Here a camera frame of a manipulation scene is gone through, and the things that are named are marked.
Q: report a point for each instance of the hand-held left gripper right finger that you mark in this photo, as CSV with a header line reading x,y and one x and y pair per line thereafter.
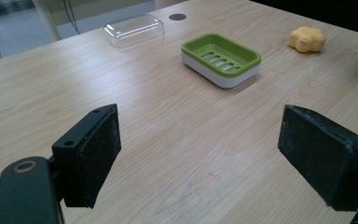
x,y
320,155

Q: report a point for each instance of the clear plastic lid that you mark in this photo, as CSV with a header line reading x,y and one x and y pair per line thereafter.
x,y
134,29

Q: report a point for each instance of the white table leg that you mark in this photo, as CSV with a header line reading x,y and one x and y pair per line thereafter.
x,y
48,19

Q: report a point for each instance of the green and white soap dish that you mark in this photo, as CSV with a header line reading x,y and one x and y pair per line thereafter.
x,y
221,59

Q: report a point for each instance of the yellow soap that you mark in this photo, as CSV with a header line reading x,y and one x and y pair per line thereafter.
x,y
307,39

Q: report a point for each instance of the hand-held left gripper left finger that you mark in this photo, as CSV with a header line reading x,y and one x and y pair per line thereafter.
x,y
87,155

